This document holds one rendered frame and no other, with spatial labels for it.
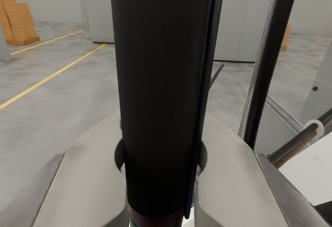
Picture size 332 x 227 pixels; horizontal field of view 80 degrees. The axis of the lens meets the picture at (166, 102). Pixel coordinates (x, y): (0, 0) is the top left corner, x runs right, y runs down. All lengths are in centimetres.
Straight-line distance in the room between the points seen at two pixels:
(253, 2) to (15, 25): 708
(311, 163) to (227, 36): 530
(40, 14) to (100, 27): 748
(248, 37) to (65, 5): 1067
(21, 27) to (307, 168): 815
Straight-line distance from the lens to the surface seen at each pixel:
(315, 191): 52
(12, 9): 824
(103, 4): 751
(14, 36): 846
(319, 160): 54
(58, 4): 1406
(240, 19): 574
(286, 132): 127
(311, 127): 37
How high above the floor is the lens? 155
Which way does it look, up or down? 28 degrees down
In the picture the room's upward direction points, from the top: 2 degrees clockwise
